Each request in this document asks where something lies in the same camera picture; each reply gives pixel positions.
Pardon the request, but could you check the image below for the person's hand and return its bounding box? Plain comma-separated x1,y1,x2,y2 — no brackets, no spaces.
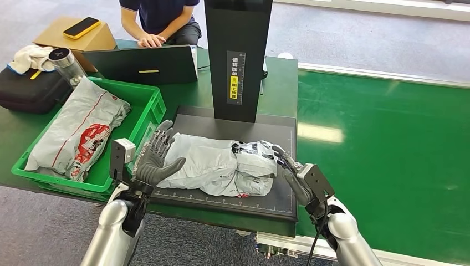
137,33,167,48

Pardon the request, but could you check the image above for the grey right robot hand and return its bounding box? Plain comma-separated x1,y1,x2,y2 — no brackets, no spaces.
272,145,313,206

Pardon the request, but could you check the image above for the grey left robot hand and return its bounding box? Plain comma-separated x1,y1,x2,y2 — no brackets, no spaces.
132,120,187,186

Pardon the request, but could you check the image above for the grey poly mailer package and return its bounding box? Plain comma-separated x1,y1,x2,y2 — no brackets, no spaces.
157,132,280,198

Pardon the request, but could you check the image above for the brown cardboard box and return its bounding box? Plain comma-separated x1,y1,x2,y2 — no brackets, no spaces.
33,16,118,73

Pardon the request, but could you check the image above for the conveyor terminal block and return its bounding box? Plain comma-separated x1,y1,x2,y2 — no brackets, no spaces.
256,232,299,259

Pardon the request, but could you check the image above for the grey package with red print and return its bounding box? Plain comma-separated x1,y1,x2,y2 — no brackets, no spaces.
24,77,131,182

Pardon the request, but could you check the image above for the black inbound scanner machine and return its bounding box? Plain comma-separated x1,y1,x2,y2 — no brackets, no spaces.
146,0,299,223

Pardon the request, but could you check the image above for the green conveyor belt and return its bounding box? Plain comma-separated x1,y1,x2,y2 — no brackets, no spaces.
297,69,470,265

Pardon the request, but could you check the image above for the black laptop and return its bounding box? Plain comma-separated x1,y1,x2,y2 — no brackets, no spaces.
81,44,199,86

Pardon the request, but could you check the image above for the person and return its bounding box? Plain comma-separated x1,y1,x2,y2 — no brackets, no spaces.
119,0,203,48

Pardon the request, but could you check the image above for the green plastic crate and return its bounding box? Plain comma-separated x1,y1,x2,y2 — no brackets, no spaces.
11,76,167,195

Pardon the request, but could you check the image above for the phone in yellow case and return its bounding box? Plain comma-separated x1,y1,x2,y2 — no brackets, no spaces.
63,16,101,40

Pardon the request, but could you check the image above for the glass bottle with black lid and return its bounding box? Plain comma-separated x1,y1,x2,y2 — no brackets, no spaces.
48,47,88,89

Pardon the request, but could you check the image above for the white towel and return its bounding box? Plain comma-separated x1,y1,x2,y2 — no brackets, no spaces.
7,44,56,75

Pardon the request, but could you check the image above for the black carrying case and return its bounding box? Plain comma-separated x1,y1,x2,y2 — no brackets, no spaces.
0,67,74,115

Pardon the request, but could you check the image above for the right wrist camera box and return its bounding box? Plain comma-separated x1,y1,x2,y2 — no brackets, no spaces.
297,163,335,206

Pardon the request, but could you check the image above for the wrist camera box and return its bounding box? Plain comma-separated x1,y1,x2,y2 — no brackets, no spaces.
297,163,335,206
109,138,136,185

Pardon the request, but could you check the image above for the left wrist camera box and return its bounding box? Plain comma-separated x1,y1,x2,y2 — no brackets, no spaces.
109,138,136,185

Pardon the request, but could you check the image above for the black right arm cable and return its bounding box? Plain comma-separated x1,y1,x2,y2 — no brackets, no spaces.
306,199,329,266

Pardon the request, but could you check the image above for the silver conveyor frame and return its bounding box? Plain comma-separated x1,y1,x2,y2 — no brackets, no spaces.
255,60,470,266

